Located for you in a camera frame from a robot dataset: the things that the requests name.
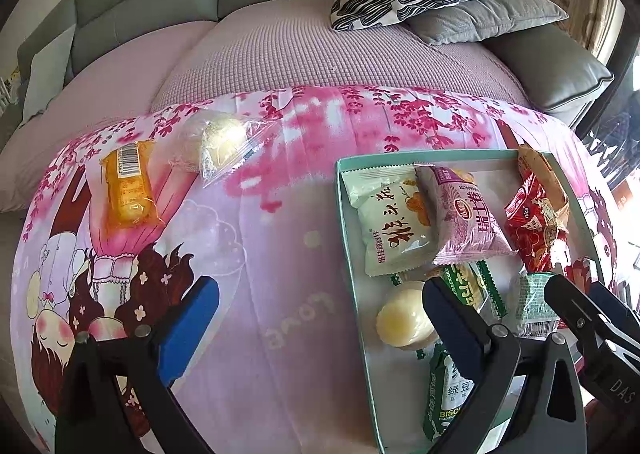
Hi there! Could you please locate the mint green snack packet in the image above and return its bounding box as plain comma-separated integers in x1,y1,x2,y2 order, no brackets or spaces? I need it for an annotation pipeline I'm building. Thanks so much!
510,271,563,337

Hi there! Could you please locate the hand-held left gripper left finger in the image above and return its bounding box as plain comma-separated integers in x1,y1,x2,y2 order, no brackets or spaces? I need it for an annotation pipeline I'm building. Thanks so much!
54,275,222,454

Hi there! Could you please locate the white packet with yellow print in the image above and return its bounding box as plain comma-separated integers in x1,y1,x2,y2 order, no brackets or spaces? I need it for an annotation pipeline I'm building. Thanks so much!
341,169,436,277

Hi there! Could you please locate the pink textured sofa cover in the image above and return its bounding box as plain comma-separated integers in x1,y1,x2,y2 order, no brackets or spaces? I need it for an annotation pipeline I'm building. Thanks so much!
0,0,531,212

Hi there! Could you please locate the pale blue cushion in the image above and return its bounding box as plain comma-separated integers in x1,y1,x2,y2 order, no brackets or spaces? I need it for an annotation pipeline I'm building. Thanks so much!
20,23,77,122

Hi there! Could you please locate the grey pillow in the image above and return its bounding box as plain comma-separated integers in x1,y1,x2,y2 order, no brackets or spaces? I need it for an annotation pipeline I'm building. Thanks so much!
406,0,571,46

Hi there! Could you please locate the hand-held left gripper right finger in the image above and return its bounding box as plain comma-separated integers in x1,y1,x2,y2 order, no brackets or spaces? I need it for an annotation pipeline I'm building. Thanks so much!
422,277,588,454

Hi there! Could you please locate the printed cartoon blanket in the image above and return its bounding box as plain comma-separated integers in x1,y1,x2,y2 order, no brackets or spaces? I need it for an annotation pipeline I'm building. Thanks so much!
15,84,636,454

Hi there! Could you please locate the clear yellow bun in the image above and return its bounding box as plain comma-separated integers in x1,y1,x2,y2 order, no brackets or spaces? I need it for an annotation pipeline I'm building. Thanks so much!
169,109,268,182
375,280,441,350

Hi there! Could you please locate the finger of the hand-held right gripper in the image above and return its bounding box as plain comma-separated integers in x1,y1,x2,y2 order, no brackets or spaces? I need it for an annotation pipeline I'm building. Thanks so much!
544,274,618,361
586,283,639,341

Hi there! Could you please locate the teal cardboard box tray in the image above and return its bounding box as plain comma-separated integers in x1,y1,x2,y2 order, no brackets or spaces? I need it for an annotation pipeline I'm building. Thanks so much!
334,148,608,454

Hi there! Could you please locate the red crinkly snack packet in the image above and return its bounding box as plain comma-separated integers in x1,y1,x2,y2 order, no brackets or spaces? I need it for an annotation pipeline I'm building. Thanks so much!
504,169,571,275

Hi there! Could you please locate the beige orange snack packet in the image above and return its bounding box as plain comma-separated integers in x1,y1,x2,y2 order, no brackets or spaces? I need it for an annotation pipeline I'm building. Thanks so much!
516,144,571,215

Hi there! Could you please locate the green and white biscuit packet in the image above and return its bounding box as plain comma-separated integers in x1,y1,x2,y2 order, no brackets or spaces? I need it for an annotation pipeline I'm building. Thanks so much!
422,341,481,442

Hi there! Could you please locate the orange transparent snack packet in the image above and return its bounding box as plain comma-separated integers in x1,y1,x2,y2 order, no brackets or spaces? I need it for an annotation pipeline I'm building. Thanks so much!
100,139,166,237

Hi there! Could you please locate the dark green snack packet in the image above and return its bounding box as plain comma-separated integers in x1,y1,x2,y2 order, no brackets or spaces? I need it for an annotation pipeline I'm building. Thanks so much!
425,259,508,322

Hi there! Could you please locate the purple cake roll packet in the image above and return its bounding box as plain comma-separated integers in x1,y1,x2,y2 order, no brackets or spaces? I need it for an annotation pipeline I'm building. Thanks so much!
414,163,518,266

